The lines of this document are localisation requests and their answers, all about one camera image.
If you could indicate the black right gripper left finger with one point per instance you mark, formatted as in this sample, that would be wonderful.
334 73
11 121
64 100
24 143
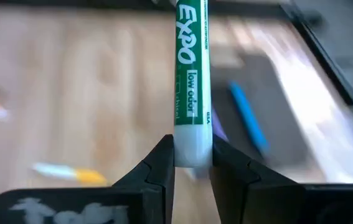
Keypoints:
159 174

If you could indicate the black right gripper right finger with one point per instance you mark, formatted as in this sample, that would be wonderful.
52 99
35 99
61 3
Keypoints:
241 193

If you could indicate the pale lilac highlighter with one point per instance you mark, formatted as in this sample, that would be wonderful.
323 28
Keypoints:
219 127

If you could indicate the blue highlighter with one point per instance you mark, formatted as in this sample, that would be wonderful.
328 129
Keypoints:
247 118

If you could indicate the yellow cap white marker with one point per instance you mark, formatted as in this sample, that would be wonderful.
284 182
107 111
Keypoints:
70 174

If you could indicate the green Expo marker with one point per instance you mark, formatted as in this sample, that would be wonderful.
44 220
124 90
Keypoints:
191 62

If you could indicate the dark grey plastic bin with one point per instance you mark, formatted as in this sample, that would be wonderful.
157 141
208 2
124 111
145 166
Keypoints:
272 109

